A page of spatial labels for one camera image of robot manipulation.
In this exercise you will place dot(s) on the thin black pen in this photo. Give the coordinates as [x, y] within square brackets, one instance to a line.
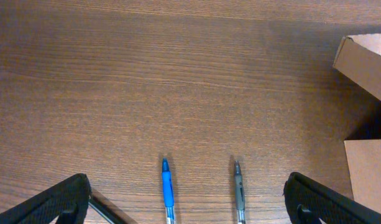
[102, 211]

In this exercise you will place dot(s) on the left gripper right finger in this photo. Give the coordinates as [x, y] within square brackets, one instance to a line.
[308, 201]

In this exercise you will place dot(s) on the brown cardboard box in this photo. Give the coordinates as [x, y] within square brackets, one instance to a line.
[359, 59]

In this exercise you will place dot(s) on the grey ballpoint pen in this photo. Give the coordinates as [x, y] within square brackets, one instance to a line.
[239, 194]

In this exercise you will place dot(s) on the blue ballpoint pen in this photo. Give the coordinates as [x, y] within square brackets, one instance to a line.
[168, 195]

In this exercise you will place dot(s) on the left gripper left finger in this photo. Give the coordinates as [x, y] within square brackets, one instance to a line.
[65, 202]

